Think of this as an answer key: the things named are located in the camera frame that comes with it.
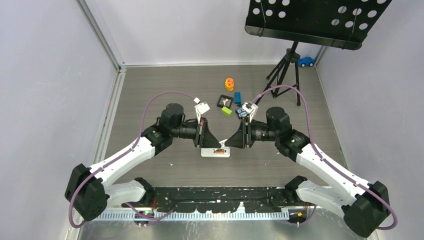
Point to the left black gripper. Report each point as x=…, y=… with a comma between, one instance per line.
x=203, y=138

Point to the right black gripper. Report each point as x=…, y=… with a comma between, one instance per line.
x=243, y=137

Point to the white remote control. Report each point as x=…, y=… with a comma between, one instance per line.
x=209, y=153

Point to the white battery cover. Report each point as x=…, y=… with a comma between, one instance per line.
x=223, y=143

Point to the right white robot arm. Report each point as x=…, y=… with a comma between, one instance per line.
x=363, y=206

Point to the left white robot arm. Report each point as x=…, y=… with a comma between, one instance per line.
x=92, y=189

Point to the blue owl toy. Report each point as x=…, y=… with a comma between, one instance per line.
x=241, y=113

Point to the green block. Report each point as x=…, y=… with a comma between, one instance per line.
x=226, y=111

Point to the blue toy brick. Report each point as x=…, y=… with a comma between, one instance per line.
x=237, y=98

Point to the orange yellow toy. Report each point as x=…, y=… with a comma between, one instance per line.
x=229, y=84

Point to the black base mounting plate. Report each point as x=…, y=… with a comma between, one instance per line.
x=232, y=203

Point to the blue toy car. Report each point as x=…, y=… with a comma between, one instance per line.
x=306, y=62

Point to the black perforated music stand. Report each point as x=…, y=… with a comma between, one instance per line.
x=342, y=24

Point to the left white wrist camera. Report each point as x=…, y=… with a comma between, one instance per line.
x=200, y=108

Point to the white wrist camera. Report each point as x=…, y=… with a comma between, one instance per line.
x=251, y=110
x=200, y=108

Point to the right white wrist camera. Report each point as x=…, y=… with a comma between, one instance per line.
x=251, y=110

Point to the black square frame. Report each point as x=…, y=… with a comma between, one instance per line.
x=225, y=101

